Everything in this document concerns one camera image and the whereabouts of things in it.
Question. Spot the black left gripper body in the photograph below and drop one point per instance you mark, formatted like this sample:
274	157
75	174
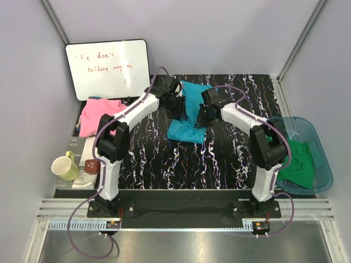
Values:
175	107

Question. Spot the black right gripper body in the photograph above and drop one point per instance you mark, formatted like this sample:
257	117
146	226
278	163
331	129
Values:
204	119

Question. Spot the teal t shirt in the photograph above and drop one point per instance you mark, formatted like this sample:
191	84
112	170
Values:
185	130

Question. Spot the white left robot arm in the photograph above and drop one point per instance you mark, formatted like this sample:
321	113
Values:
112	141

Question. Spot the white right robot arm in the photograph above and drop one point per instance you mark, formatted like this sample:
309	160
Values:
268	143

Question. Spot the white dry erase board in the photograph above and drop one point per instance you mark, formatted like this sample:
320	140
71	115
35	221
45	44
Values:
110	70

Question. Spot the pink folded t shirt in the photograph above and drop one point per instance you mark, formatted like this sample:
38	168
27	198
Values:
93	111

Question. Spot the teal plastic basin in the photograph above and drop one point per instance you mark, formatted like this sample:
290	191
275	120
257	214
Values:
301	130

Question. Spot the black white manual booklet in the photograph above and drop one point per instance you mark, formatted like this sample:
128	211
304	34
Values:
82	149

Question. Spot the brown cube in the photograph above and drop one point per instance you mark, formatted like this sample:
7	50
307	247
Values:
92	166

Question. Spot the green t shirt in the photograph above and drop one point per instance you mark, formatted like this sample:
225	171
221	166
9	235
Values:
300	171

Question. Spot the yellow green mug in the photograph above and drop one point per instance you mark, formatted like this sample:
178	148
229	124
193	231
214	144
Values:
65	167

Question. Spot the aluminium frame rail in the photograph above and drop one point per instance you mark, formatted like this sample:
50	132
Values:
283	209

